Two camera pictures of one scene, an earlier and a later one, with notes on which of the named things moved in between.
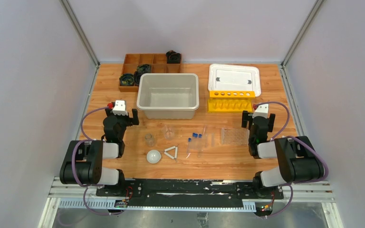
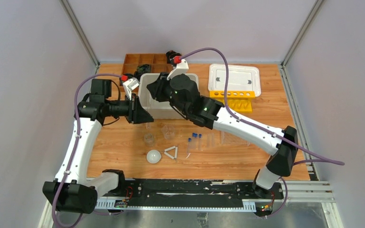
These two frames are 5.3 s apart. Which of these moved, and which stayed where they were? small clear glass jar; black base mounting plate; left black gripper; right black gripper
Moved: left black gripper; right black gripper
Stayed: small clear glass jar; black base mounting plate
